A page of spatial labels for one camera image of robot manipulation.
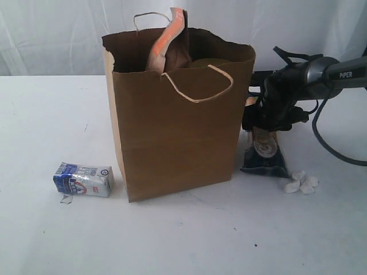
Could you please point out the brown kraft pouch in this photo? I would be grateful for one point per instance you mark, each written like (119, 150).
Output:
(171, 50)

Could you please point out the gold lid clear jar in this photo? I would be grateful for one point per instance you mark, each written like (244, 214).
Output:
(204, 62)

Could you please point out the blue white milk carton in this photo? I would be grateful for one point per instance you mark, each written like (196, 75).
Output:
(76, 179)

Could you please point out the white backdrop curtain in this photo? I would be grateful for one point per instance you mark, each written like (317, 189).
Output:
(64, 37)

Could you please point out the spaghetti packet with Italian flag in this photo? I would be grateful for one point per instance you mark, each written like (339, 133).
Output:
(262, 155)

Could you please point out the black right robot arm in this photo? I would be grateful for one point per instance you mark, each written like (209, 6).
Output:
(322, 78)

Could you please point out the brown paper bag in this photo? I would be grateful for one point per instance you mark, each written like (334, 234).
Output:
(176, 130)

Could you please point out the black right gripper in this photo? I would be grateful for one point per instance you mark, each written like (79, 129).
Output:
(274, 108)

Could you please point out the white crumpled paper lumps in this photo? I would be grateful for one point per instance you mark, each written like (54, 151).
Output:
(301, 182)

